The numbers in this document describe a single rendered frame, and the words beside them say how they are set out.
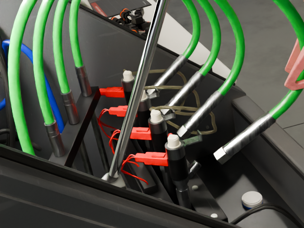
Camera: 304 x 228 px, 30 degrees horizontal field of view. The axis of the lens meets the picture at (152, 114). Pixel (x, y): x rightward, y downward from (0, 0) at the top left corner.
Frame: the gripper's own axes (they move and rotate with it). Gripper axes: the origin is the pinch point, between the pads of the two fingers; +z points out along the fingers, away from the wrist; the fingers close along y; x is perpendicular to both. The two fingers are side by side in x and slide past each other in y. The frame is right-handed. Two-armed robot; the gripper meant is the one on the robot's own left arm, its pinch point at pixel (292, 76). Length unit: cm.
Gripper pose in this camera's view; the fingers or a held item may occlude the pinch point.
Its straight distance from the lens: 74.8
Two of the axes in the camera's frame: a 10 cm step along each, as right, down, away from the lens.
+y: -1.8, 7.1, -6.8
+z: -5.1, 5.2, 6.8
